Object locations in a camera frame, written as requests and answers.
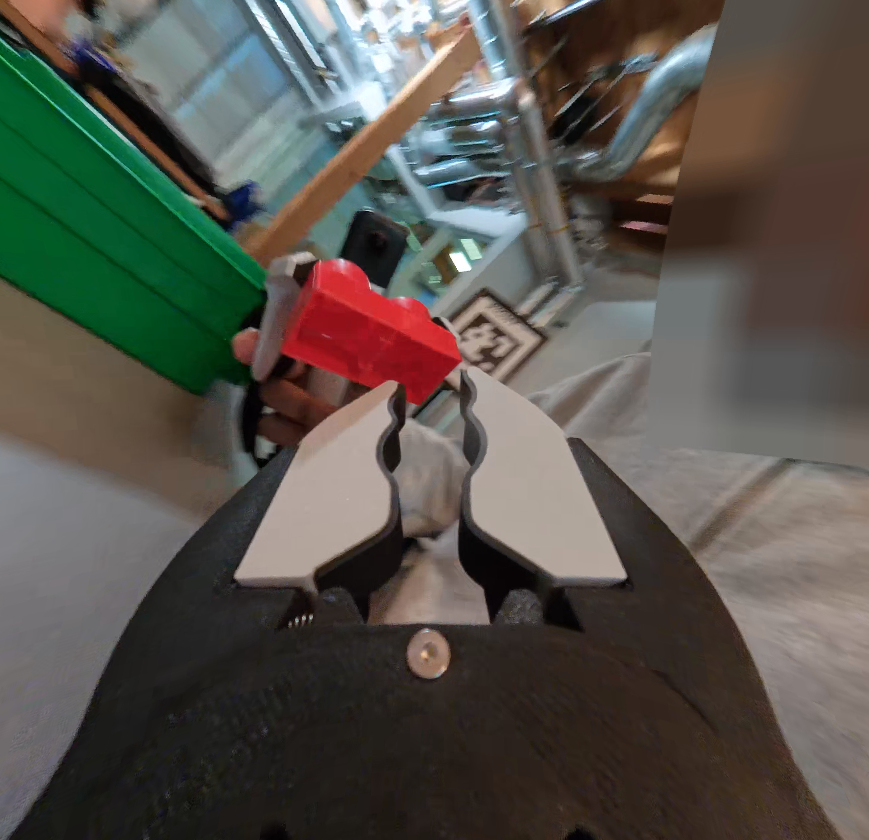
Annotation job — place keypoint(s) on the red toy brick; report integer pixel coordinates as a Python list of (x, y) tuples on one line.
[(366, 337)]

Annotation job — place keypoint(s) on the silver insulated pipes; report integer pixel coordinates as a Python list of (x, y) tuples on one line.
[(543, 195)]

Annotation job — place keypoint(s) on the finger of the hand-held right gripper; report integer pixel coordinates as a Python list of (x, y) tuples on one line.
[(445, 324), (271, 324)]

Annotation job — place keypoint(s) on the green plastic bin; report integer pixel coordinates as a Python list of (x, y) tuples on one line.
[(102, 228)]

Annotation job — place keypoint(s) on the person's grey sweatshirt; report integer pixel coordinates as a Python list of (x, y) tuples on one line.
[(781, 582)]

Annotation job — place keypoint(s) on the person's right hand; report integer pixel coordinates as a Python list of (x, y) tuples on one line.
[(292, 412)]

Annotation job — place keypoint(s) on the silver elbow duct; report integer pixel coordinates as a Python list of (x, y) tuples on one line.
[(645, 106)]

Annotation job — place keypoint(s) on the wooden post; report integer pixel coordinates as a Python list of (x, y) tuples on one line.
[(353, 154)]

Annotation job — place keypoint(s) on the person's right forearm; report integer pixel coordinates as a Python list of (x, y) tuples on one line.
[(434, 473)]

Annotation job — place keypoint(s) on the blue jacket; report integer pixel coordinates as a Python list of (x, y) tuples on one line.
[(246, 201)]

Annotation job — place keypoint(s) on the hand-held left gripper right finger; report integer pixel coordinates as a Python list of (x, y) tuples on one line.
[(536, 500)]

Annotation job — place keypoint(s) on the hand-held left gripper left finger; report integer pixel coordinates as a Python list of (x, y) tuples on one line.
[(319, 500)]

